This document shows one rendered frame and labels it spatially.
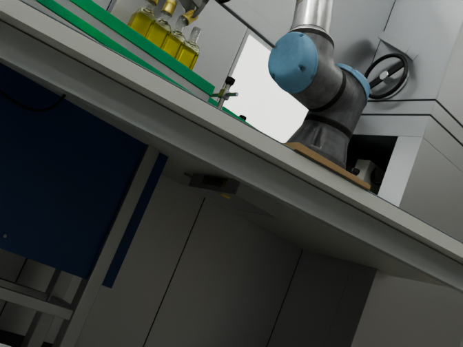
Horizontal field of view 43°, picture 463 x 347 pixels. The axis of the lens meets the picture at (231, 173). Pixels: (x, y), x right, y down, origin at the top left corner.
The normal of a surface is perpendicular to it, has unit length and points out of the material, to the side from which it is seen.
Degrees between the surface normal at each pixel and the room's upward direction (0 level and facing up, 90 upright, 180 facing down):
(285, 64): 97
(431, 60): 90
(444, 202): 90
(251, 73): 90
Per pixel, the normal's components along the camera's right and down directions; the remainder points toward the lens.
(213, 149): 0.42, -0.02
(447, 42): -0.69, -0.41
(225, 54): 0.62, 0.08
